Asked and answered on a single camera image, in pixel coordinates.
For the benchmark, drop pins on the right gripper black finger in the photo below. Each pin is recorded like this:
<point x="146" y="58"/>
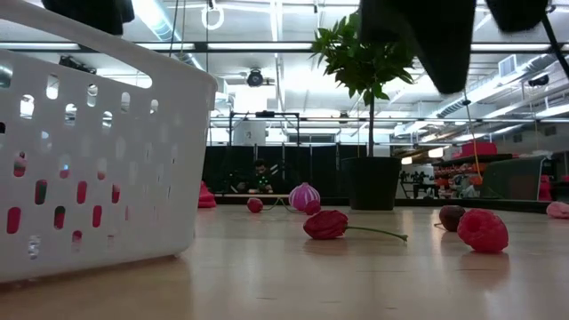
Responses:
<point x="440" y="35"/>
<point x="515" y="13"/>

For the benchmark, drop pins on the round red pepper with stem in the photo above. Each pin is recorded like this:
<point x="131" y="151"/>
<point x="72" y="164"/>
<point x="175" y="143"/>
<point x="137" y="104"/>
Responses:
<point x="82" y="192"/>

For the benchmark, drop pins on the dark red cherry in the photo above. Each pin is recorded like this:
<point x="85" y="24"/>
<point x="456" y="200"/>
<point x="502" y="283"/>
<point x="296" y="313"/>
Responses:
<point x="450" y="217"/>

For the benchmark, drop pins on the red raspberry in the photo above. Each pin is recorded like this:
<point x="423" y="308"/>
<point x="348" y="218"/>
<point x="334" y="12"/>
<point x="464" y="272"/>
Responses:
<point x="482" y="231"/>

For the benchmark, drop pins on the pale pink toy fruit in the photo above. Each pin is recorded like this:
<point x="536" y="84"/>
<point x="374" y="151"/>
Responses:
<point x="559" y="210"/>

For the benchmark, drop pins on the purple white striped toy onion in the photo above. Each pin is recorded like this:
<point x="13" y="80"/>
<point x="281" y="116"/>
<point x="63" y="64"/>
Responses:
<point x="302" y="193"/>

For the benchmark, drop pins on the white perforated plastic basket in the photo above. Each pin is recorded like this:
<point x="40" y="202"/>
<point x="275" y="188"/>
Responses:
<point x="191" y="200"/>

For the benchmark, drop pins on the red chili pepper green stem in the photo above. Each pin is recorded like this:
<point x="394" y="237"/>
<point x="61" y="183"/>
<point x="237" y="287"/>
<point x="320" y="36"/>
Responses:
<point x="326" y="224"/>

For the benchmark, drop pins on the twin red cherries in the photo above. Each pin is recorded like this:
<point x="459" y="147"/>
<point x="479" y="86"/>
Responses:
<point x="254" y="205"/>

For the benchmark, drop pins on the white vent grille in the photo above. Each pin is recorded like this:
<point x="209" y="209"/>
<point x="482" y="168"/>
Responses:
<point x="507" y="66"/>

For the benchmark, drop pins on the black ceiling fixture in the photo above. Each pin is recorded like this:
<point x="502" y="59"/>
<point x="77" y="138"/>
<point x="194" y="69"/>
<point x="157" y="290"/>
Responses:
<point x="75" y="64"/>

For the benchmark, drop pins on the small black ceiling device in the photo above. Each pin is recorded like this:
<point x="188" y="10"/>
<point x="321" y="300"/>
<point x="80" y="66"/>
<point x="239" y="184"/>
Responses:
<point x="538" y="81"/>

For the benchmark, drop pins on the shelf with red items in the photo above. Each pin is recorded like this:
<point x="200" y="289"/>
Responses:
<point x="480" y="149"/>

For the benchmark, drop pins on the grey green bin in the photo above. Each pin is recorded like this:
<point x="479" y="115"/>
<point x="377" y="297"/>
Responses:
<point x="511" y="178"/>

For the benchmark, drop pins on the green plant in black pot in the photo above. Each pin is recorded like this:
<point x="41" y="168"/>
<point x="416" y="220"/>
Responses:
<point x="371" y="182"/>

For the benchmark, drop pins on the red background object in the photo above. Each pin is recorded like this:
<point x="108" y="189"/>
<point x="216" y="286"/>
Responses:
<point x="545" y="189"/>

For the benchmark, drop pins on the black partition panels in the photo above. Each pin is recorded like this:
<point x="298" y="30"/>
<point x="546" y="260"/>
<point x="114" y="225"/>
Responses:
<point x="324" y="171"/>

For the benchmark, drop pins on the round black ceiling device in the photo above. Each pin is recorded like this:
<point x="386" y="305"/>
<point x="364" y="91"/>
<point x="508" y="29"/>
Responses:
<point x="255" y="78"/>

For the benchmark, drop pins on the white box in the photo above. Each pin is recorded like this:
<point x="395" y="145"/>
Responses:
<point x="249" y="133"/>

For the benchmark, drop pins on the red folded cloth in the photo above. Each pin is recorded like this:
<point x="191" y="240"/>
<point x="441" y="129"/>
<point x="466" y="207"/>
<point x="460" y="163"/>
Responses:
<point x="206" y="197"/>

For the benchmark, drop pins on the seated person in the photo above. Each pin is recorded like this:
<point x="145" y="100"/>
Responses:
<point x="260" y="180"/>

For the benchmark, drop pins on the silver ventilation duct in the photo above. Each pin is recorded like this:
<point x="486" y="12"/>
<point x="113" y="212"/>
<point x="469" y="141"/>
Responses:
<point x="155" y="22"/>

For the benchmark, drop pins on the black background rig frame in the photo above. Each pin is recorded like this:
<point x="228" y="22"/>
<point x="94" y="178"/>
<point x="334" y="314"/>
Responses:
<point x="264" y="114"/>

